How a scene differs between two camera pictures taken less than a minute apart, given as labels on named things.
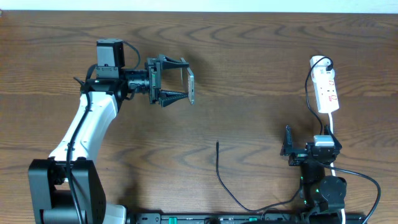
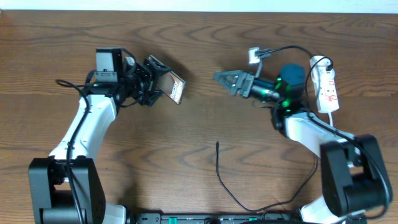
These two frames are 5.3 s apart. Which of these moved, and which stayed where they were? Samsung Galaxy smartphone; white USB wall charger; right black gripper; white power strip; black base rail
Moved: right black gripper; Samsung Galaxy smartphone
Stayed: black base rail; white USB wall charger; white power strip
